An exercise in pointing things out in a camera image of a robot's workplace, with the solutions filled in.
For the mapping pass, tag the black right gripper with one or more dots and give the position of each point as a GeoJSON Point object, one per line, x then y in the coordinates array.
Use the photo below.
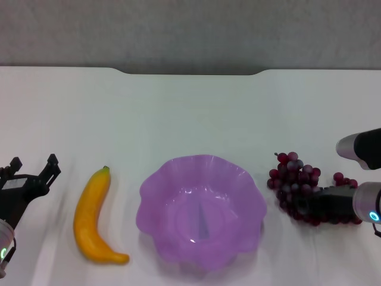
{"type": "Point", "coordinates": [330, 202]}

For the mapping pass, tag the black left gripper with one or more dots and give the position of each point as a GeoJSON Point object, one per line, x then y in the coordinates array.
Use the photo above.
{"type": "Point", "coordinates": [18, 196]}

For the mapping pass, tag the dark red grape bunch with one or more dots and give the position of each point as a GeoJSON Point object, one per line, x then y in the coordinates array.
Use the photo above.
{"type": "Point", "coordinates": [291, 178]}

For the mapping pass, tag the yellow banana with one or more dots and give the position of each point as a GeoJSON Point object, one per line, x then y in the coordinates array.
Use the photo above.
{"type": "Point", "coordinates": [89, 214]}

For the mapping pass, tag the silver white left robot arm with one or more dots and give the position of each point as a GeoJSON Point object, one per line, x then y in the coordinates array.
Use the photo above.
{"type": "Point", "coordinates": [5, 247]}

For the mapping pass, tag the purple wavy plastic bowl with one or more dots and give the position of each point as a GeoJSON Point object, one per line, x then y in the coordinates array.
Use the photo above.
{"type": "Point", "coordinates": [202, 214]}

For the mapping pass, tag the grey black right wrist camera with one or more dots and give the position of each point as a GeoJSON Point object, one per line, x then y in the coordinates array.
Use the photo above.
{"type": "Point", "coordinates": [360, 147]}

